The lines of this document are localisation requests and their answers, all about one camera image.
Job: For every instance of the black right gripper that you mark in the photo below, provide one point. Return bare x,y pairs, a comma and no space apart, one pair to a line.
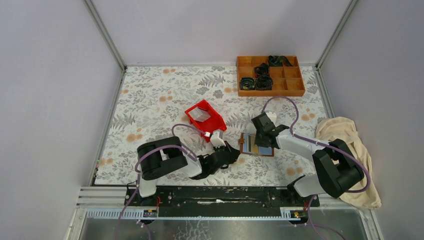
258,142

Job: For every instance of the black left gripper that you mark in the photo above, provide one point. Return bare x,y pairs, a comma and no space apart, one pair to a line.
233,154

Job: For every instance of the orange card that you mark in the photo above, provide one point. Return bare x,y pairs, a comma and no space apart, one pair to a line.
249,146

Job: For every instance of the brown leather card holder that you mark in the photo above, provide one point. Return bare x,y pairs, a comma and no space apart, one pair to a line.
262,151

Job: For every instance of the red plastic bin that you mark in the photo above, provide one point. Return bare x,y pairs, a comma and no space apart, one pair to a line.
215,122

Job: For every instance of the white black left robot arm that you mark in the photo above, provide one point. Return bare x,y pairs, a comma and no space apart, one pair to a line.
162,157

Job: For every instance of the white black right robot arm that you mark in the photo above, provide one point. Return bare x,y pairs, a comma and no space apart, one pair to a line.
337,171

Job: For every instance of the stack of credit cards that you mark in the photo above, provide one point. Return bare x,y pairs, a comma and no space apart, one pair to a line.
199,114

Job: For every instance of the dark floral rolled cloth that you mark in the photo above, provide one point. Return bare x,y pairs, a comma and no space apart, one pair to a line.
247,83

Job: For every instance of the wooden compartment tray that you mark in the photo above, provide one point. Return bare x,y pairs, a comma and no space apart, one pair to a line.
287,80

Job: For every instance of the beige crumpled cloth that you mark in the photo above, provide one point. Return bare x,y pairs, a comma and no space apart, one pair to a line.
343,128

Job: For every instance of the floral patterned table mat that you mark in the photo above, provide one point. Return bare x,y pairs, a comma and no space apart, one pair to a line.
153,101

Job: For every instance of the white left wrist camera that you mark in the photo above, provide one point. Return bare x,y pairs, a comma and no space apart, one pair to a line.
216,138

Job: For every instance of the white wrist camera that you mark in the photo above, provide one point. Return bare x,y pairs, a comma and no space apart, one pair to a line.
272,116
216,138

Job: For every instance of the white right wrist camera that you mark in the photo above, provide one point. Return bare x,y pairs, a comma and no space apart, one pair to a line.
272,116

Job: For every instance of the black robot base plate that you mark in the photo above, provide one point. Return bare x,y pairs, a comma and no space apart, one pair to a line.
223,201

